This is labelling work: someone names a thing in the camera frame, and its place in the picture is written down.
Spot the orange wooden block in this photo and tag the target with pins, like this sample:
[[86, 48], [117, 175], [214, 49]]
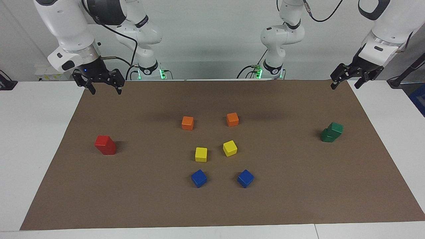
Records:
[[232, 119], [187, 122]]

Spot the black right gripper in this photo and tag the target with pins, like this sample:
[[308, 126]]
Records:
[[94, 74]]

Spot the yellow wooden block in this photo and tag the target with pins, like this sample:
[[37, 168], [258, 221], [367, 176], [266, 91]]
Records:
[[201, 154], [229, 148]]

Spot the brown table mat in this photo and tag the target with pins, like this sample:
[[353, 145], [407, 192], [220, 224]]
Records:
[[215, 205]]

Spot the red wooden block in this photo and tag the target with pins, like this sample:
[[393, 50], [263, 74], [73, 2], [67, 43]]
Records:
[[102, 141], [111, 151]]

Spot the blue wooden block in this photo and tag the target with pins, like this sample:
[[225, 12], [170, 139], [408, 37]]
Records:
[[245, 178], [199, 178]]

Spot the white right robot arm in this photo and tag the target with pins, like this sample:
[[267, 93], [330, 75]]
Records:
[[66, 26]]

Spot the black clamp mount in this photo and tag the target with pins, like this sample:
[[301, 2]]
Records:
[[6, 84]]

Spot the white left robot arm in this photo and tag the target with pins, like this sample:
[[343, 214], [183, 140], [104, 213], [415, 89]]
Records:
[[388, 26]]

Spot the black stand leg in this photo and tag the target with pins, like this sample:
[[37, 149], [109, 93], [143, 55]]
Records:
[[395, 82]]

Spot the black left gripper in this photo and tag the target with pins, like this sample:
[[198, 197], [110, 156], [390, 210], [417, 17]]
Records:
[[363, 69]]

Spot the green wooden block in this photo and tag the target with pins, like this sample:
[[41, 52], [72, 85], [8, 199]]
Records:
[[335, 128], [327, 138]]

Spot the white wall socket box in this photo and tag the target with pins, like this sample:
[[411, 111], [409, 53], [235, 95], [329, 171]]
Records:
[[43, 75]]

